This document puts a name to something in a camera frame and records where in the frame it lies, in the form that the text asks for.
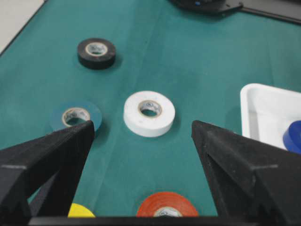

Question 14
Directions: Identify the white plastic tray case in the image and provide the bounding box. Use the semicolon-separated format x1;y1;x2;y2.
240;83;301;150

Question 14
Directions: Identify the white tape roll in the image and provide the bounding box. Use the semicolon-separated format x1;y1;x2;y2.
123;90;175;137

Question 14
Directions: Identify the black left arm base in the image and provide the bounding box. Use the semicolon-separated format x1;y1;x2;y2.
171;0;301;24

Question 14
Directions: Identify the yellow tape roll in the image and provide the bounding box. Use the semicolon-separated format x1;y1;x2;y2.
68;203;95;218

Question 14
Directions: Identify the blue tape roll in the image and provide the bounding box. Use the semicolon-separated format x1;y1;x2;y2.
283;121;301;154

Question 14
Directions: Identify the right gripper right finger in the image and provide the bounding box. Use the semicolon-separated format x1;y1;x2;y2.
191;121;301;226

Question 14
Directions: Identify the red tape roll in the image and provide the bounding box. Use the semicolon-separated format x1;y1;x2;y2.
136;192;199;217

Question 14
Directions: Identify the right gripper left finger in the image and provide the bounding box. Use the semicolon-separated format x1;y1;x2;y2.
0;121;95;226

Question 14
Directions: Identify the teal green tape roll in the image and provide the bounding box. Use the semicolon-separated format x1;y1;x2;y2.
49;100;103;131

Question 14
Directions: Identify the black tape roll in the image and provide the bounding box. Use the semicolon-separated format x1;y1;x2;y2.
77;38;116;70

